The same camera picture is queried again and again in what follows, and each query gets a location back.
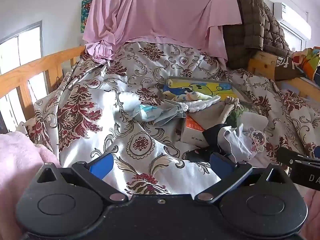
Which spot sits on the wooden bed rail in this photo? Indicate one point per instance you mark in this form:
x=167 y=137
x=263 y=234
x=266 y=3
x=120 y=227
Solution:
x=37 y=65

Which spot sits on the wooden bunk bed frame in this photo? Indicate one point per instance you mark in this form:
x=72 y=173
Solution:
x=262 y=65

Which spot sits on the white knit cloth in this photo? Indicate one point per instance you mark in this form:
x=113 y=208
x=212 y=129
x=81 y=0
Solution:
x=200 y=106

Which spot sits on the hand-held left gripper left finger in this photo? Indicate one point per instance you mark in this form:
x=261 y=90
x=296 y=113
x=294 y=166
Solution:
x=102 y=166

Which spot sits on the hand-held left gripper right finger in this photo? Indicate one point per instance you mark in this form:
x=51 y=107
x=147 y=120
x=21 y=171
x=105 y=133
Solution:
x=221 y=163

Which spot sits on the pink fluffy blanket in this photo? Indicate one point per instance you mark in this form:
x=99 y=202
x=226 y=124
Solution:
x=20 y=160

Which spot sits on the cartoon picture box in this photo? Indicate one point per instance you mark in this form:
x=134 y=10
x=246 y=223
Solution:
x=240 y=92

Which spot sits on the white face mask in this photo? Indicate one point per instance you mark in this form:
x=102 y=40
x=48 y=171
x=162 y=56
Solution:
x=235 y=140

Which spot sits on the striped white cloth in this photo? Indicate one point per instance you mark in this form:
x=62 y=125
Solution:
x=197 y=96

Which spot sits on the cartoon print towel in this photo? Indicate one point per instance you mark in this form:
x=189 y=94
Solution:
x=200 y=87

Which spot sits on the orange white box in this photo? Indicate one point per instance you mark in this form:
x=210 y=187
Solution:
x=192 y=130

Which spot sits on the black cloth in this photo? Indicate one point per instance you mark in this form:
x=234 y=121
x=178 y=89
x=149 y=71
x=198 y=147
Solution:
x=208 y=137

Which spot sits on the light blue sheet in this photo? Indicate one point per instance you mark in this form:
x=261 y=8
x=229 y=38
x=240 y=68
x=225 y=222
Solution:
x=290 y=87

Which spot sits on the blue white tissue packet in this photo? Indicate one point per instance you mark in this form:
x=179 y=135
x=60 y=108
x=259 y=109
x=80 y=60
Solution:
x=147 y=112

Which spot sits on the cartoon figure sticker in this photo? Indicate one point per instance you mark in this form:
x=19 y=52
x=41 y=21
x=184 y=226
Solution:
x=257 y=140

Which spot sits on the pink hanging sheet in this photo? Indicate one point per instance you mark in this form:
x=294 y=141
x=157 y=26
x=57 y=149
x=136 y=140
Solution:
x=162 y=12

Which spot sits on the wall poster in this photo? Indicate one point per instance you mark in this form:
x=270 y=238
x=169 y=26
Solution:
x=86 y=12

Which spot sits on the brown printed cloth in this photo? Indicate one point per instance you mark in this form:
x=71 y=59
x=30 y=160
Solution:
x=287 y=70

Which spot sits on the grey face mask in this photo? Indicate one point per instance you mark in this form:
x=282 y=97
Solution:
x=170 y=115

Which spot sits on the green white patterned cloth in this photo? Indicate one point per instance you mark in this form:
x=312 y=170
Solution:
x=237 y=113

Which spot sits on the white paper tissue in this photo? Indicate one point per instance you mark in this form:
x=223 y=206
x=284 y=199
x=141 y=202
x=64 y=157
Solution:
x=252 y=120

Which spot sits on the colourful patterned blanket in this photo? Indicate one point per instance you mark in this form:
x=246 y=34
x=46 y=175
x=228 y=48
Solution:
x=312 y=60

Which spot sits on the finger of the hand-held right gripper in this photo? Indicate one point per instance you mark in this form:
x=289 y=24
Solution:
x=297 y=158

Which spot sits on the floral bed blanket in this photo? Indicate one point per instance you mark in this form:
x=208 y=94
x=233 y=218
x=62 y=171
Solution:
x=100 y=120

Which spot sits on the brown quilted jacket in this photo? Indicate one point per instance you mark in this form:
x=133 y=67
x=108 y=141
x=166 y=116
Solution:
x=252 y=30

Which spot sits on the white air conditioner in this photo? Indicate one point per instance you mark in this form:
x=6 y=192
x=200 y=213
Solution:
x=292 y=15

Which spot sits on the window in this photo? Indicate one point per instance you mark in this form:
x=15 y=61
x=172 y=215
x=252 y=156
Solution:
x=15 y=55

